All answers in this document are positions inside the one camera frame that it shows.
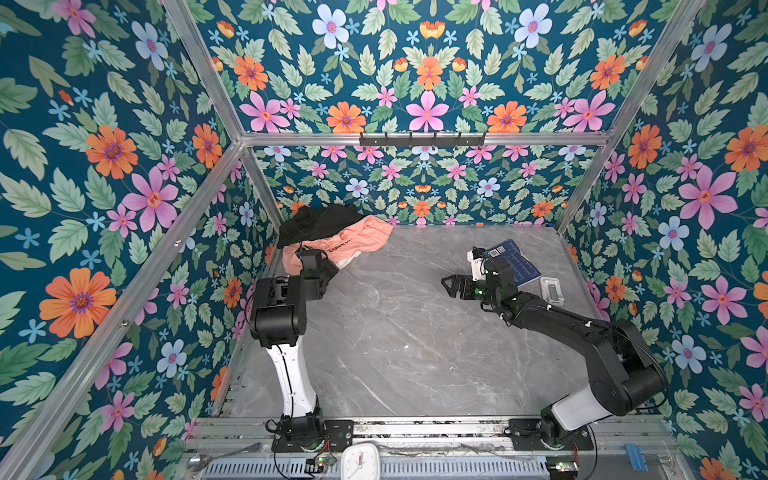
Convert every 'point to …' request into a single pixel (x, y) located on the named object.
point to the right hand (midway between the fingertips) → (453, 278)
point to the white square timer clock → (360, 461)
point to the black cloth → (307, 223)
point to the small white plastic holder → (550, 290)
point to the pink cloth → (370, 233)
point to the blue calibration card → (521, 267)
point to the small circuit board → (321, 463)
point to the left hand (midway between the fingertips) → (335, 255)
